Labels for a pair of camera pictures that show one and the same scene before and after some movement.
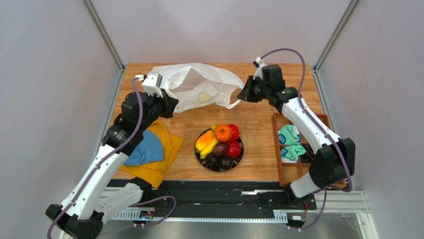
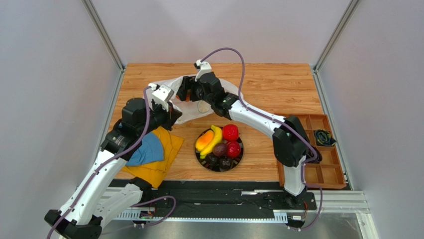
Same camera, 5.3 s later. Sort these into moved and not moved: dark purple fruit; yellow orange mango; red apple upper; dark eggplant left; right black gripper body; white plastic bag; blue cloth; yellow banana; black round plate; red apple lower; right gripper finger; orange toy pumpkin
Moved: white plastic bag; orange toy pumpkin; right gripper finger; right black gripper body
Not moved: red apple upper; blue cloth; red apple lower; yellow banana; yellow orange mango; dark purple fruit; black round plate; dark eggplant left
